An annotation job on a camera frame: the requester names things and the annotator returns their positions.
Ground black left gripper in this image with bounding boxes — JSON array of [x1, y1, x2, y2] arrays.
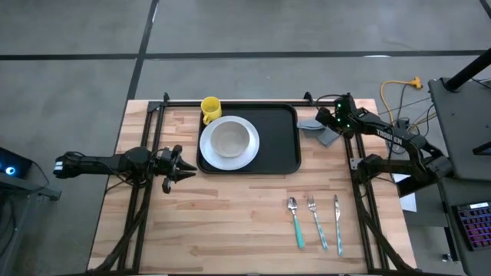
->
[[155, 144, 198, 194]]

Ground grey cloth napkin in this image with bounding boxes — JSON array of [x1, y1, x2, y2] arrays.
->
[[296, 117, 341, 147]]

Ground white round plate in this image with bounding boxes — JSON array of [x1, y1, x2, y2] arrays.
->
[[199, 115, 261, 172]]

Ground beige ceramic bowl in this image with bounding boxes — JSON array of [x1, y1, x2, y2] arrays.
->
[[209, 120, 251, 159]]

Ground yellow mug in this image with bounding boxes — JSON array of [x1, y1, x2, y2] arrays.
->
[[200, 96, 223, 126]]

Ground fork with patterned teal handle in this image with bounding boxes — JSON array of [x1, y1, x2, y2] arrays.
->
[[307, 195, 329, 251]]

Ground knife with patterned teal handle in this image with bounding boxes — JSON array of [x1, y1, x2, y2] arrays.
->
[[332, 194, 344, 257]]

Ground spoon with green handle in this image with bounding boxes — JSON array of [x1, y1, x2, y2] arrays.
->
[[286, 196, 306, 249]]

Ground black plastic tray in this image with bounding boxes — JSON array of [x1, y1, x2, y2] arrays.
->
[[196, 102, 302, 176]]

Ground white paper sheet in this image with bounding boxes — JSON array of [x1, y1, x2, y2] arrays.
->
[[394, 174, 418, 213]]

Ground black side cart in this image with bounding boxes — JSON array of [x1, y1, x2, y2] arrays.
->
[[427, 76, 491, 276]]

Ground black slanted pole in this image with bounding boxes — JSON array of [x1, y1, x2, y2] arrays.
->
[[444, 48, 491, 92]]

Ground black device with blue light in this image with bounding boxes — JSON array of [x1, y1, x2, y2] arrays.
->
[[0, 147, 34, 180]]

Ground grey equipment stand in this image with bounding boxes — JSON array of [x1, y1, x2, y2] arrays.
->
[[0, 178, 62, 276]]

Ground backlit keyboard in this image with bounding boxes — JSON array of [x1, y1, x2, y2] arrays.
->
[[455, 201, 491, 252]]

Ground black metal table frame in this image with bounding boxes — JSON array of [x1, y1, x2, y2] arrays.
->
[[87, 91, 415, 276]]

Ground yellow extension cable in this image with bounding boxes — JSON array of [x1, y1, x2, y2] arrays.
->
[[379, 76, 423, 126]]

